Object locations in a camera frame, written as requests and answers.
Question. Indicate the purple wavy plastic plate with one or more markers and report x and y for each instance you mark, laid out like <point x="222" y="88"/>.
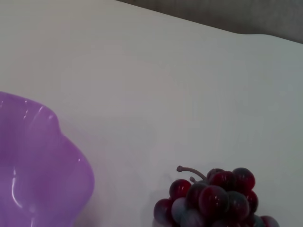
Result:
<point x="35" y="165"/>

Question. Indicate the dark red grape bunch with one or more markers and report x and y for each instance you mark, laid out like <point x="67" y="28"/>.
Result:
<point x="213" y="201"/>

